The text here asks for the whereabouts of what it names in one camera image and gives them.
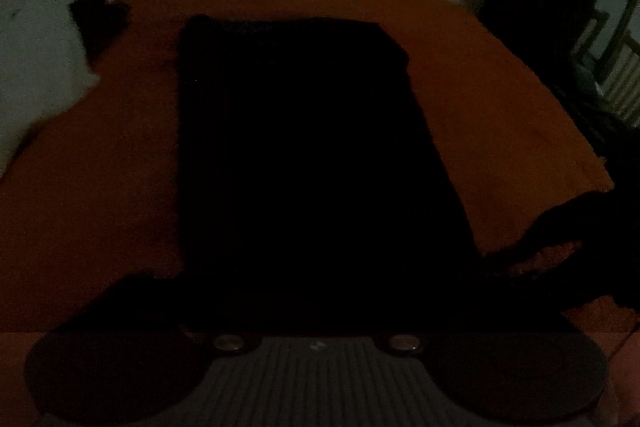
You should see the wooden chair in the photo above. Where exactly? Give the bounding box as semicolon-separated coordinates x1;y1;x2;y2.
572;9;640;128

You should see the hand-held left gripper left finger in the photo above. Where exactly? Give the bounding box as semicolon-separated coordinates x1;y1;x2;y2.
60;273;261;354

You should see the black printed garment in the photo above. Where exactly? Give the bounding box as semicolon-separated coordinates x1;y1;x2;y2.
175;14;482;333

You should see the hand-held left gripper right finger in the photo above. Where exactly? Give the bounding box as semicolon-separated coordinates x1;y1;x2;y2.
377;277;576;354

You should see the white cloth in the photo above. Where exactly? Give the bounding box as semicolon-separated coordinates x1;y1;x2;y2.
0;0;102;175

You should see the orange bed sheet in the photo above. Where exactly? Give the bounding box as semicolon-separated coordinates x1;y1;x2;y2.
0;0;640;427

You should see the small dark cloth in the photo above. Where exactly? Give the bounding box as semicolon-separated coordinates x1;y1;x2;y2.
67;0;132;72

